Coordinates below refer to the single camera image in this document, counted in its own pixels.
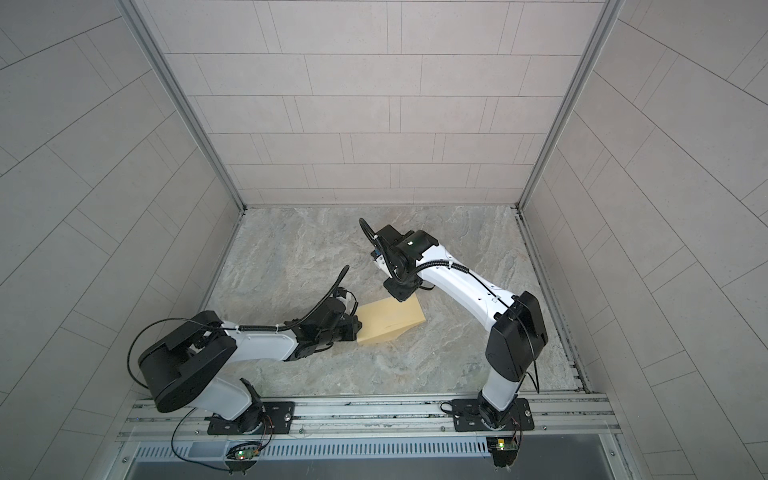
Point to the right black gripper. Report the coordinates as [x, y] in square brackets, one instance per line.
[399, 294]

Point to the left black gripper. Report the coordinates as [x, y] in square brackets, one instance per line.
[352, 332]

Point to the tan kraft paper envelope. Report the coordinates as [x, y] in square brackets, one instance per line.
[387, 319]

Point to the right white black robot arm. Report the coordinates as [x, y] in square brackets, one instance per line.
[516, 330]

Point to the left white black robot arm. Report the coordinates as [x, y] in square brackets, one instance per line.
[183, 368]

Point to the left green circuit board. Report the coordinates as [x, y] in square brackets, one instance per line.
[244, 452]

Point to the right circuit board module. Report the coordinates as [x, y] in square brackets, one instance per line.
[503, 450]

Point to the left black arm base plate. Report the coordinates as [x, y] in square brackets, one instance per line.
[272, 417]

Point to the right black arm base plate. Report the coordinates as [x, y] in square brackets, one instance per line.
[478, 415]

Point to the white slotted cable duct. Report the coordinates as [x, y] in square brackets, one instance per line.
[328, 448]

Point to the aluminium mounting rail frame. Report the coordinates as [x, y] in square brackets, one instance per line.
[384, 416]

